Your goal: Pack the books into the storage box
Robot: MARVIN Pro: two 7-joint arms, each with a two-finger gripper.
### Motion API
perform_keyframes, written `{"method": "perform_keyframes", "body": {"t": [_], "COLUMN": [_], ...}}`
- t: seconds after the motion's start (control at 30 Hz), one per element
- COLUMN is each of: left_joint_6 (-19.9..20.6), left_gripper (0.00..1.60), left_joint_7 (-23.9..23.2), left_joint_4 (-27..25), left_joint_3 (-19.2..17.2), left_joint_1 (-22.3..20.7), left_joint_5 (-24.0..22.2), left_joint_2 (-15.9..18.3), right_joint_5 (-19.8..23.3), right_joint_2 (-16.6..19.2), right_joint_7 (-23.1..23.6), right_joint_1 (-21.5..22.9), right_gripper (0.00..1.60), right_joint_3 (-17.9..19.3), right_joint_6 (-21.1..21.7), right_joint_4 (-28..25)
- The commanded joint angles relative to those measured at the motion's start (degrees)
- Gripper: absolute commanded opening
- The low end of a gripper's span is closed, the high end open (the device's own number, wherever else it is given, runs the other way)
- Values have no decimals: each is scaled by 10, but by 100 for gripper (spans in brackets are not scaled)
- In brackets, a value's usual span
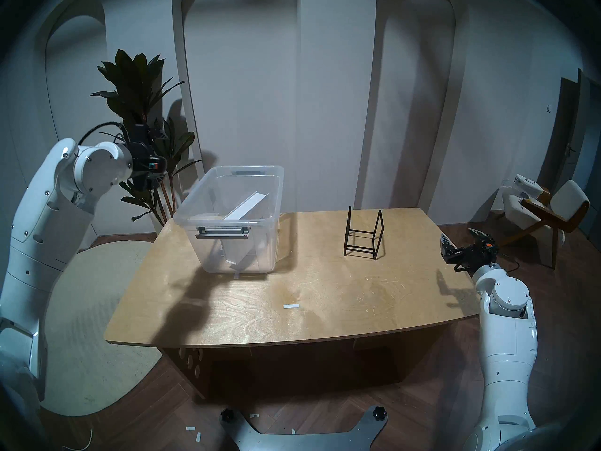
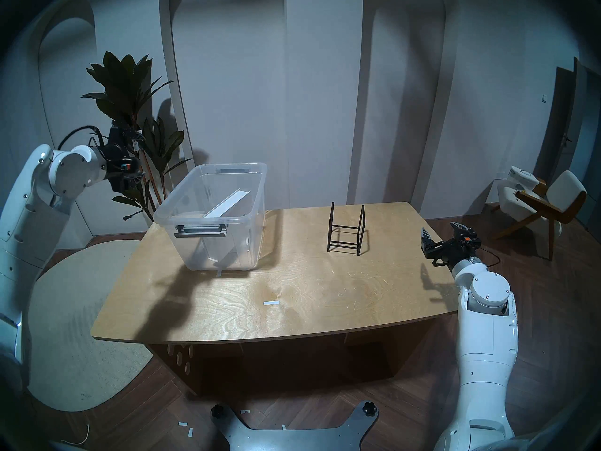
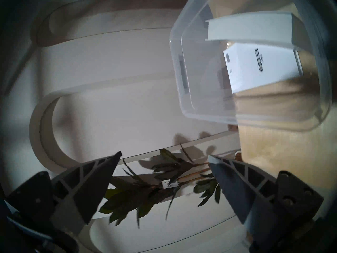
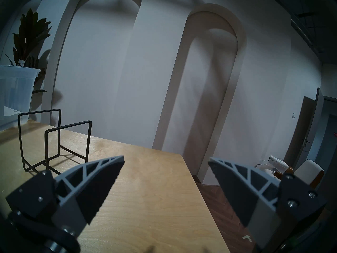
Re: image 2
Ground wooden table base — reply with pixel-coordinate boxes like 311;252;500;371
148;314;435;397

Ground grey door frame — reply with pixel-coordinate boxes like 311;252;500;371
580;70;601;230

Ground brown wooden door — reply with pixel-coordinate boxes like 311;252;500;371
535;66;576;183

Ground black wire book stand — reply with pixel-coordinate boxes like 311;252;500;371
327;202;367;257

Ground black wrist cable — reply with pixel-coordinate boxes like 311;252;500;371
57;125;107;151
472;249;502;270

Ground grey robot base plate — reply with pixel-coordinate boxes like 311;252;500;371
209;401;380;451

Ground white cord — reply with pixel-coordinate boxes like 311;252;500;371
61;424;91;446

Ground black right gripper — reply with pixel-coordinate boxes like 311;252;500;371
420;222;476;268

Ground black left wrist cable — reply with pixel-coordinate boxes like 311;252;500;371
57;125;107;151

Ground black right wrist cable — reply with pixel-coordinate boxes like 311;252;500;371
472;249;502;270

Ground clear plastic storage box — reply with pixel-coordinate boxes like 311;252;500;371
153;162;268;272

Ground grey open door leaf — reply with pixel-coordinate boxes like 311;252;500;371
561;56;590;173

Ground white wooden armchair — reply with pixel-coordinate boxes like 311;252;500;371
491;166;587;260

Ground white bag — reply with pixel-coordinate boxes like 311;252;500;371
509;166;539;191

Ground dark green potted plant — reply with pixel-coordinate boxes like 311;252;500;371
81;51;193;223

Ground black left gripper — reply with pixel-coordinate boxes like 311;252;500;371
104;130;144;191

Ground round beige rug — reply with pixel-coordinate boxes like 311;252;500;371
26;240;155;412

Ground tall white book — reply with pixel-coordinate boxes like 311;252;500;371
202;189;254;219

